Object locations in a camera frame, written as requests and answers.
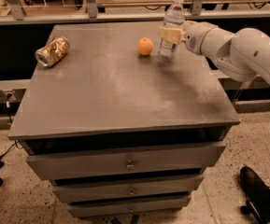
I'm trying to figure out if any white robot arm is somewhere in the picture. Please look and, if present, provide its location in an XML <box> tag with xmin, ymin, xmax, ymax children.
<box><xmin>158</xmin><ymin>21</ymin><xmax>270</xmax><ymax>86</ymax></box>

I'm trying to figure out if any grey drawer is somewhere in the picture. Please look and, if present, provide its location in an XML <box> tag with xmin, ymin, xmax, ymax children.
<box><xmin>27</xmin><ymin>141</ymin><xmax>226</xmax><ymax>180</ymax></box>
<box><xmin>52</xmin><ymin>175</ymin><xmax>204</xmax><ymax>203</ymax></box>
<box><xmin>67</xmin><ymin>194</ymin><xmax>191</xmax><ymax>218</ymax></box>

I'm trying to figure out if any crushed gold soda can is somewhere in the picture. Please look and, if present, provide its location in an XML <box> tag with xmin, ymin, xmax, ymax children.
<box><xmin>35</xmin><ymin>36</ymin><xmax>70</xmax><ymax>67</ymax></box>

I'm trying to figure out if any middle grey drawer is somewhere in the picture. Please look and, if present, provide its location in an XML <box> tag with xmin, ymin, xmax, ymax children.
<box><xmin>52</xmin><ymin>175</ymin><xmax>204</xmax><ymax>203</ymax></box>

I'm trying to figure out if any black shoe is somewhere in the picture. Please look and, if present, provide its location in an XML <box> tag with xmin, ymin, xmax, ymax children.
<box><xmin>239</xmin><ymin>166</ymin><xmax>270</xmax><ymax>224</ymax></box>

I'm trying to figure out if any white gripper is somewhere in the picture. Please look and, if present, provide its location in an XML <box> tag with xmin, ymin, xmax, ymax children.
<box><xmin>158</xmin><ymin>21</ymin><xmax>218</xmax><ymax>55</ymax></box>

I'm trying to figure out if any grey drawer cabinet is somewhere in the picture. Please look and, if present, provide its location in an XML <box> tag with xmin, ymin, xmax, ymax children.
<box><xmin>9</xmin><ymin>22</ymin><xmax>238</xmax><ymax>206</ymax></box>

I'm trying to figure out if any clear blue plastic bottle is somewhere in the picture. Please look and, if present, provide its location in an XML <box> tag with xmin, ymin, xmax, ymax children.
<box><xmin>158</xmin><ymin>0</ymin><xmax>185</xmax><ymax>61</ymax></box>

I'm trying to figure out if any bottom grey drawer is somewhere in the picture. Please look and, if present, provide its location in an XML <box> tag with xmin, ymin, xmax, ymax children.
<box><xmin>67</xmin><ymin>194</ymin><xmax>191</xmax><ymax>218</ymax></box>

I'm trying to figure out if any top grey drawer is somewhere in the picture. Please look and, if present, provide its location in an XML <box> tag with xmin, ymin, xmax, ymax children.
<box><xmin>27</xmin><ymin>141</ymin><xmax>226</xmax><ymax>180</ymax></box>

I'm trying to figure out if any orange fruit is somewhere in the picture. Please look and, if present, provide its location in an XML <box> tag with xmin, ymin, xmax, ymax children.
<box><xmin>137</xmin><ymin>37</ymin><xmax>153</xmax><ymax>56</ymax></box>

